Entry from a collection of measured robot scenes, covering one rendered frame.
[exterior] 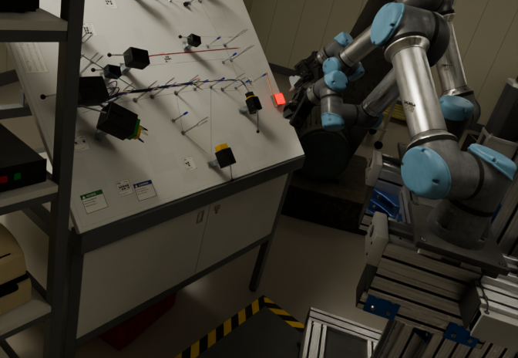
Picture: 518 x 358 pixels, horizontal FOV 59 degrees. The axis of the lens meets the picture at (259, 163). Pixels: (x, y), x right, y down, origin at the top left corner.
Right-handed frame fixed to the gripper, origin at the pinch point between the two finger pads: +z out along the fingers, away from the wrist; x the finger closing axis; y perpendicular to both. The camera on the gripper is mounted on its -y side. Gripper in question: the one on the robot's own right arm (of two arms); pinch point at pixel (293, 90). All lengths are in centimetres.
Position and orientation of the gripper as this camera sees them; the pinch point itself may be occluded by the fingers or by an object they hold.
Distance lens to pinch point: 211.7
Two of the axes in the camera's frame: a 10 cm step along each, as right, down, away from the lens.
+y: -4.9, -8.6, 1.6
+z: -6.3, 4.7, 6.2
